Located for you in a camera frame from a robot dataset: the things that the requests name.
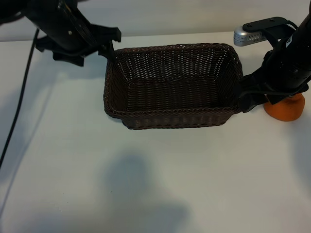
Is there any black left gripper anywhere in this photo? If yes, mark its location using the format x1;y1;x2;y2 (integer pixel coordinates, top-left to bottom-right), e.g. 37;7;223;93
28;0;121;67

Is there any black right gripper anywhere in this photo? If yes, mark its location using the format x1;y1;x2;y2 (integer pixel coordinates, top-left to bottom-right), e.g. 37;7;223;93
239;38;311;114

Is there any orange fruit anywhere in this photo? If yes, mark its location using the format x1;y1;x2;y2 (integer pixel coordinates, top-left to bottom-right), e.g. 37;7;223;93
264;93;306;122

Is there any dark brown woven basket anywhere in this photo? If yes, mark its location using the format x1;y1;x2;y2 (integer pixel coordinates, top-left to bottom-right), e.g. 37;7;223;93
103;43;244;131

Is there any thin black gripper cable bundle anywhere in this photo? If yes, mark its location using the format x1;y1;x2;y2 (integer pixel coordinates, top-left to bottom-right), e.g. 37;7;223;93
58;2;98;53

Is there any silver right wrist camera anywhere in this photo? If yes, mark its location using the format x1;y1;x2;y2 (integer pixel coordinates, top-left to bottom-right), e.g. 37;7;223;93
233;24;268;46

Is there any black right camera mount bracket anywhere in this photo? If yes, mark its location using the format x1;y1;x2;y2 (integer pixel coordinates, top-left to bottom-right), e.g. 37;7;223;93
242;16;299;49

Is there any black braided cable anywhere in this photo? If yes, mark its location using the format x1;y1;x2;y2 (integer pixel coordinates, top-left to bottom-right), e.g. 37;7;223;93
0;28;41;169

